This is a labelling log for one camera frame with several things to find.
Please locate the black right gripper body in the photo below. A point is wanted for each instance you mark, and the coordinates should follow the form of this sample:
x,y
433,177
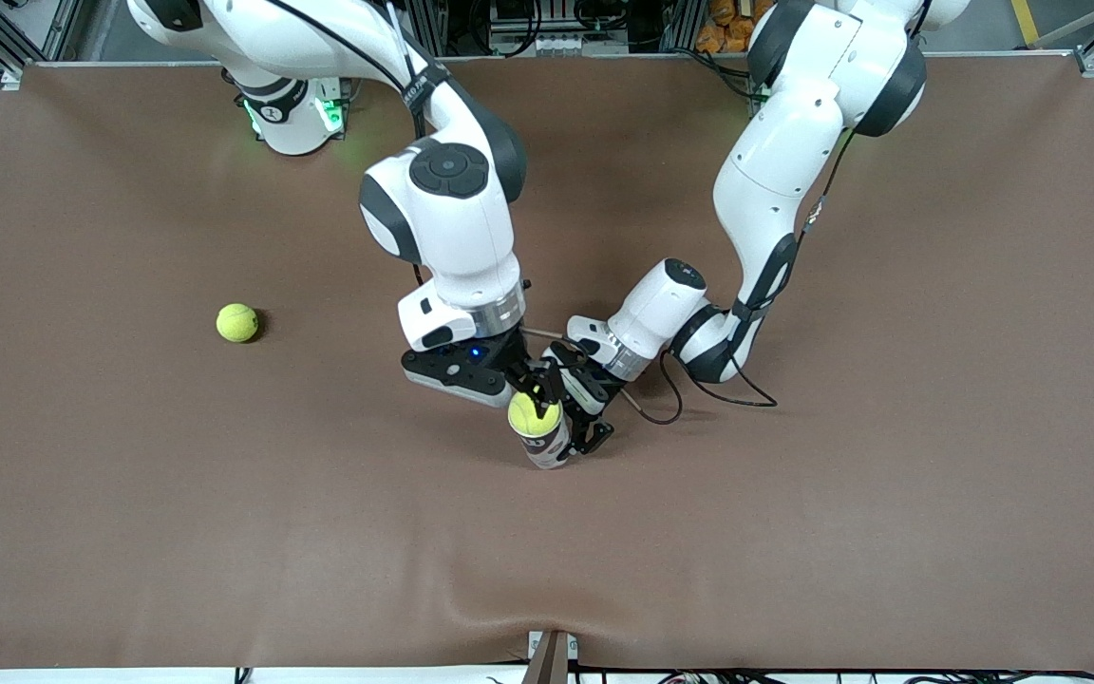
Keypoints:
x,y
512,353

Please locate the clear Wilson tennis ball can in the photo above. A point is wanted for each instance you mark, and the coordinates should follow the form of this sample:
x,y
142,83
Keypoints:
x,y
547,452

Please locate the yellow-green tennis ball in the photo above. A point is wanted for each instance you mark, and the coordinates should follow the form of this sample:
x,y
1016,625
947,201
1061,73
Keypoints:
x,y
237,323

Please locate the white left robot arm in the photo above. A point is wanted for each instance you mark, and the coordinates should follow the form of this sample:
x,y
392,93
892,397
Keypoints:
x,y
775,180

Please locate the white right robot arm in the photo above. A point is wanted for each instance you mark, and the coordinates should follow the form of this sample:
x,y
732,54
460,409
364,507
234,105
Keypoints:
x,y
457,237

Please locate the brown table mat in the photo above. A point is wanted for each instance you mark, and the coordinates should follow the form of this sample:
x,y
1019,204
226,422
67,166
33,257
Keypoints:
x,y
547,532

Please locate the long white power strip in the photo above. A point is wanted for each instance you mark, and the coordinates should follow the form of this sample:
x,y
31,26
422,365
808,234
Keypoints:
x,y
556,45

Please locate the orange snack bags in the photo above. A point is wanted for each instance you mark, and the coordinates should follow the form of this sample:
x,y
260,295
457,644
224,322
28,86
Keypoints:
x,y
727,28

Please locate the white mounting bracket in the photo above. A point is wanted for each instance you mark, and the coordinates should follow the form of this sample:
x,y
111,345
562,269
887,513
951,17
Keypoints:
x,y
571,646

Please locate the brown grey stand post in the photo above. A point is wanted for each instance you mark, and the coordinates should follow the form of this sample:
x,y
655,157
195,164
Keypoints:
x,y
547,665

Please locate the aluminium profile post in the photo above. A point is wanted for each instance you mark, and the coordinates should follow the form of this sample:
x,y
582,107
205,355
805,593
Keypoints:
x,y
680,27

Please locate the aluminium frame strut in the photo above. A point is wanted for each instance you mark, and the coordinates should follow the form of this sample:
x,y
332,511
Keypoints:
x,y
67,28

